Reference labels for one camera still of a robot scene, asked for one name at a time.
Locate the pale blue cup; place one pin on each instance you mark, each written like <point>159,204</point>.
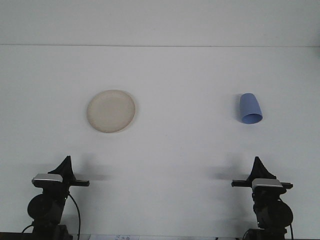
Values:
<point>250,107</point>

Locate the pale round plate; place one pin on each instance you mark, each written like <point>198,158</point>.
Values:
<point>110,112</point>

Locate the printed white paper sheet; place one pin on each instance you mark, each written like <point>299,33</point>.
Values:
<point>120,237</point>

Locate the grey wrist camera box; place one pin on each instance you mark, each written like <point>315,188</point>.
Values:
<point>266,183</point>
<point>47,178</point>

